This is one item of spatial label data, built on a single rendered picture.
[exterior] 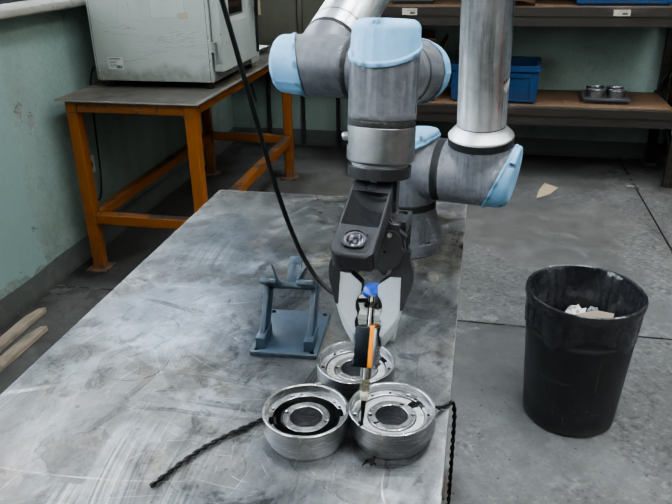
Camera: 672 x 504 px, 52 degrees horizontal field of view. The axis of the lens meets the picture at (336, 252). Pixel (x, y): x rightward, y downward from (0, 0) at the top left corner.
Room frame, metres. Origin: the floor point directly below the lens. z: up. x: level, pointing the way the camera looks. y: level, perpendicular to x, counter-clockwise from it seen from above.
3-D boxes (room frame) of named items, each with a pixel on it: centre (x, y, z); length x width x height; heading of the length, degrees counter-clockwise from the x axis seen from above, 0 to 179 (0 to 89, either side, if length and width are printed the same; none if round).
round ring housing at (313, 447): (0.67, 0.04, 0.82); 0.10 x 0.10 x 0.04
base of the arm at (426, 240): (1.25, -0.14, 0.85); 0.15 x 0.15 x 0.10
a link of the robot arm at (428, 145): (1.25, -0.14, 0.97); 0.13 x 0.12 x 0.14; 66
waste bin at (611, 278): (1.74, -0.72, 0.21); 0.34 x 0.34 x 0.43
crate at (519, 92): (4.26, -1.00, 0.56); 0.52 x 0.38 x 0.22; 75
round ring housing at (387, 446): (0.67, -0.06, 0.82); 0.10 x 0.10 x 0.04
